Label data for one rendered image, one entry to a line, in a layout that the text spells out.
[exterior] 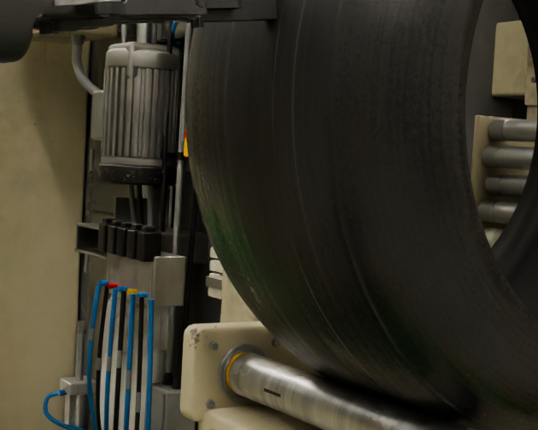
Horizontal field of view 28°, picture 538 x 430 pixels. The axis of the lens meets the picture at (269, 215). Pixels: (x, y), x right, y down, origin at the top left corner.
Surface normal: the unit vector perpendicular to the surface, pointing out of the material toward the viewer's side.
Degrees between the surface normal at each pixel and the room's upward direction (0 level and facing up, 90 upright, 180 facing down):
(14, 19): 107
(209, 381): 90
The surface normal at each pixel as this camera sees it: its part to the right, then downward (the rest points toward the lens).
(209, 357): 0.54, 0.07
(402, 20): -0.24, -0.10
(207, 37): -0.82, -0.17
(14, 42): 0.43, 0.75
